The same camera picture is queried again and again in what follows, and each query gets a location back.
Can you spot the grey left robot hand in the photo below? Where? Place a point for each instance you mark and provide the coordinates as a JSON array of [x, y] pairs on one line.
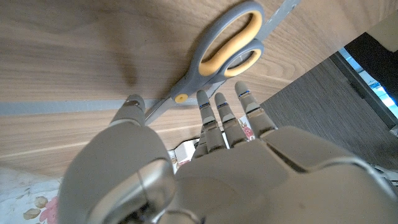
[[242, 186]]

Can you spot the white power strip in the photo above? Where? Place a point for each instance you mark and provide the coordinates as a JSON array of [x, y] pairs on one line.
[[186, 149]]

